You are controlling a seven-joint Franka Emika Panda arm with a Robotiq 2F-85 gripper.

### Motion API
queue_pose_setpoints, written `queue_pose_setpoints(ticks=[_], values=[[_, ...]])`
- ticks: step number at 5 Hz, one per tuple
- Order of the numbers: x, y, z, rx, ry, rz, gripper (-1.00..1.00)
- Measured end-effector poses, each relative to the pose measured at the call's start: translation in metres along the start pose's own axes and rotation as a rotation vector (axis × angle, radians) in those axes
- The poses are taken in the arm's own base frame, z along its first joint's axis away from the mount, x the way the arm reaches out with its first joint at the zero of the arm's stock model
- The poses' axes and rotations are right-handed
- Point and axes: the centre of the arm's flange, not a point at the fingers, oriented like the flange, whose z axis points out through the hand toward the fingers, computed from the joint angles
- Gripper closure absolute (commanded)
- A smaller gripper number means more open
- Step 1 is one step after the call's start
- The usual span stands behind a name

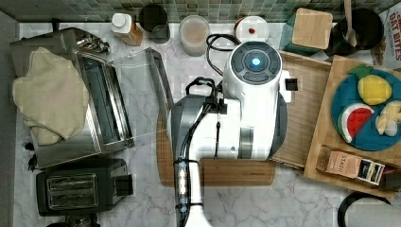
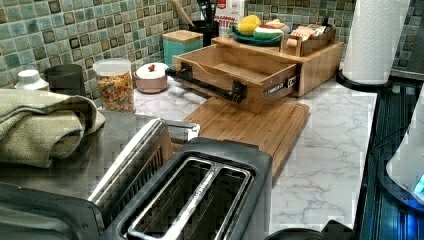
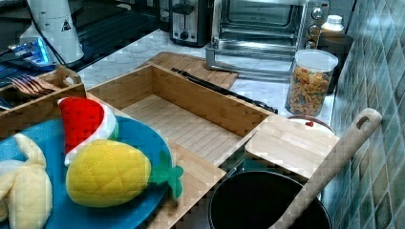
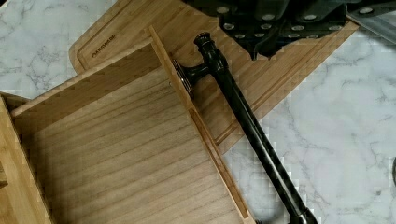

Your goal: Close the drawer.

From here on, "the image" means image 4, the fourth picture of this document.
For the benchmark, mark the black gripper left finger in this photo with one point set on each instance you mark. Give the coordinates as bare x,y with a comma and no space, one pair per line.
255,37

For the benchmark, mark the wooden drawer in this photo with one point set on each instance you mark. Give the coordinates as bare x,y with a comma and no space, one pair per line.
124,143

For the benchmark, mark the wooden drawer cabinet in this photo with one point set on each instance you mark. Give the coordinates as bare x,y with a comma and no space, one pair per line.
21,199

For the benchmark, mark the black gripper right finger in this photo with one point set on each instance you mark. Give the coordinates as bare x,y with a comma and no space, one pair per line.
299,22

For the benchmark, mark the bamboo cutting board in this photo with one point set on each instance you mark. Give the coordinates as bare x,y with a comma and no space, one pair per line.
170,26

